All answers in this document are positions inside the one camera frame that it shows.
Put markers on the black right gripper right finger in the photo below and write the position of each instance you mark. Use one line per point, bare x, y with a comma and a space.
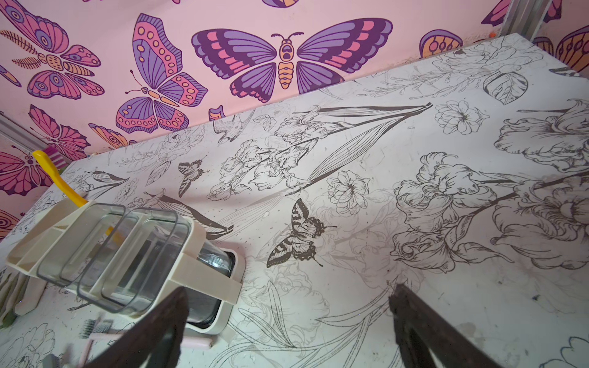
424, 338

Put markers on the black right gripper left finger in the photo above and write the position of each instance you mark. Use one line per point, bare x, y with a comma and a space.
154, 341

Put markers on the yellow toothbrush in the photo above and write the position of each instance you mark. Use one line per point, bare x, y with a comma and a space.
57, 179

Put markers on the cream toothbrush holder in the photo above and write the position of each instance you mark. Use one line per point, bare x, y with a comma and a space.
128, 261

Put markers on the beige green-fingered glove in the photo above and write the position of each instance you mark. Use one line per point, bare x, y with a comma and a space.
12, 290

